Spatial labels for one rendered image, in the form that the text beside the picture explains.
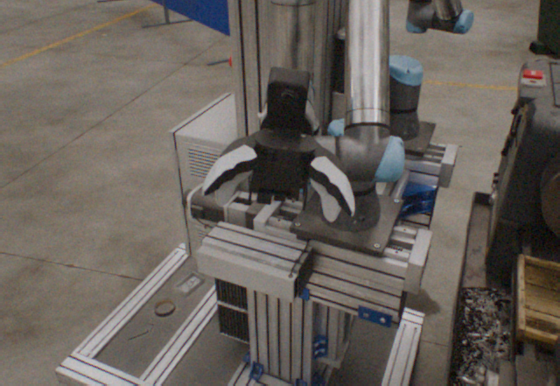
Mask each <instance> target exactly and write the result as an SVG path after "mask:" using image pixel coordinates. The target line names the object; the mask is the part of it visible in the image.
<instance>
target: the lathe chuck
mask: <svg viewBox="0 0 560 386"><path fill-rule="evenodd" d="M541 196H542V215H543V219H544V220H545V222H546V224H548V226H549V227H550V229H551V230H552V232H553V233H554V234H555V235H557V236H558V237H559V238H560V158H558V159H557V160H556V161H555V162H554V163H553V164H552V165H551V166H549V168H548V169H547V171H546V173H545V174H544V176H543V179H542V187H541Z"/></svg>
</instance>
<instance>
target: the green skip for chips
mask: <svg viewBox="0 0 560 386"><path fill-rule="evenodd" d="M537 39H538V41H532V43H530V46H529V50H530V51H531V52H532V53H533V54H534V55H546V54H558V55H560V0H540V5H539V17H538V26H537Z"/></svg>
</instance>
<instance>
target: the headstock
mask: <svg viewBox="0 0 560 386"><path fill-rule="evenodd" d="M524 70H533V71H540V72H543V73H544V74H546V84H547V87H544V86H536V85H527V86H525V87H524V88H538V89H545V91H542V92H539V94H538V98H539V99H534V100H532V101H531V102H530V103H529V104H525V103H524V102H522V101H521V100H520V94H519V97H517V100H516V102H515V103H514V107H513V108H512V109H511V114H512V115H514V117H513V121H512V124H511V128H510V131H509V134H507V137H506V139H505V142H504V147H503V148H502V150H501V153H500V154H501V156H503V157H506V156H507V154H508V159H507V168H506V171H505V175H504V178H503V181H502V184H501V189H500V206H499V214H500V216H501V217H502V218H504V219H507V220H511V221H515V222H520V223H524V224H529V225H533V226H537V227H543V228H550V227H549V226H548V224H546V222H545V220H544V219H543V211H542V196H541V179H542V175H543V171H544V168H545V166H546V164H548V162H549V161H550V160H551V159H552V158H553V157H555V156H556V154H557V153H558V152H559V151H560V60H548V59H539V60H529V61H526V63H525V64H523V66H522V67H521V69H520V72H519V76H518V82H519V79H520V74H521V72H522V71H524ZM555 146H556V147H555ZM534 181H535V182H534Z"/></svg>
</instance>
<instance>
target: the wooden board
mask: <svg viewBox="0 0 560 386"><path fill-rule="evenodd" d="M520 258H521V259H520ZM523 258H524V259H523ZM543 262H544V263H543ZM522 263H523V264H522ZM526 265H527V266H526ZM528 267H529V268H531V269H528ZM536 267H537V268H536ZM526 268H527V269H526ZM538 268H539V269H540V270H539V269H538ZM541 269H543V270H541ZM523 270H525V272H526V273H525V272H524V271H523ZM527 270H530V271H528V272H527ZM531 270H533V271H534V272H531ZM545 270H546V271H547V272H545ZM550 271H554V273H553V272H552V277H549V275H548V273H549V274H550V275H551V272H550ZM530 272H531V274H533V277H532V280H529V279H530V277H528V275H530V274H529V273H530ZM536 272H537V273H538V274H537V273H536ZM540 272H541V273H540ZM535 273H536V274H537V275H536V274H535ZM555 273H556V274H557V273H560V263H553V262H549V261H546V260H545V259H540V258H534V257H530V256H524V255H519V256H518V259H517V277H516V301H515V310H517V311H516V331H515V339H516V340H521V341H524V343H528V344H531V345H534V346H538V347H541V348H545V349H548V350H551V351H555V343H556V340H557V338H555V337H558V335H559V334H560V317H559V316H558V315H560V288H559V287H558V286H555V284H556V285H559V284H557V282H559V281H560V275H558V274H557V275H558V276H557V275H555ZM527 274H528V275H527ZM526 275H527V276H526ZM554 275H555V276H556V277H555V278H554ZM530 276H531V275H530ZM526 277H528V279H527V280H526ZM537 277H539V278H540V279H539V278H538V280H536V278H537ZM545 278H546V281H545ZM533 279H534V280H533ZM549 279H550V280H551V279H552V281H550V280H549ZM525 280H526V281H527V282H526V281H525ZM553 280H554V283H553ZM555 280H556V282H555ZM542 281H544V282H542ZM551 282H552V283H551ZM524 283H525V284H524ZM559 283H560V282H559ZM530 284H531V285H530ZM548 284H550V286H548ZM552 284H553V285H552ZM527 285H528V286H527ZM559 286H560V285H559ZM523 288H524V289H525V290H524V289H523ZM546 288H547V289H550V290H547V289H546ZM553 288H555V289H553ZM556 288H557V289H558V290H557V289H556ZM552 289H553V291H552ZM521 290H523V291H521ZM555 290H557V291H555ZM525 291H526V293H525ZM550 292H551V293H550ZM554 293H555V294H554ZM524 294H526V295H524ZM529 294H530V296H528V295H529ZM525 296H526V297H525ZM538 296H543V297H539V298H538ZM553 296H555V297H553ZM531 300H533V301H531ZM526 301H527V302H526ZM524 302H526V303H525V304H524ZM523 305H524V308H523V307H522V306H523ZM525 305H528V306H525ZM529 305H531V306H530V307H529ZM530 308H531V309H530ZM534 309H535V310H534ZM534 311H535V312H534ZM533 315H535V317H533ZM525 320H526V321H527V322H528V323H526V321H525ZM546 320H547V321H546ZM537 322H538V323H537ZM534 323H535V324H534ZM554 323H556V324H554ZM529 324H530V325H529ZM536 325H537V326H536ZM541 328H542V329H541ZM539 330H541V331H539ZM548 330H550V332H547V331H548ZM556 333H557V334H556Z"/></svg>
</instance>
